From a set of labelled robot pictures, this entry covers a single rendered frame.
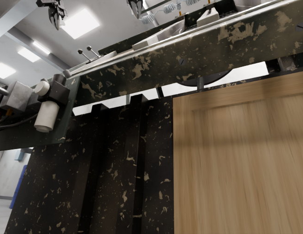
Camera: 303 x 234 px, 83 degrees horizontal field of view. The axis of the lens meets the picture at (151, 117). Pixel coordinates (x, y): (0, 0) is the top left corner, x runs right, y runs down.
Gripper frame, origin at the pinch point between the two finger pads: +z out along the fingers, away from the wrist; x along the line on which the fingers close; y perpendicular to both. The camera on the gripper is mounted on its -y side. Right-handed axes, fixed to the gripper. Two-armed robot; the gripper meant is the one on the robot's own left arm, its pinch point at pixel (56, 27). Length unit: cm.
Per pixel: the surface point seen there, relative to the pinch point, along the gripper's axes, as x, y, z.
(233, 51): -91, -23, 53
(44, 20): 424, 288, -314
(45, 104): -41, -40, 56
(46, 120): -42, -41, 60
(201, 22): -84, -16, 40
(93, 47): 365, 426, -241
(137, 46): -62, -17, 40
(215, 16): -89, -16, 40
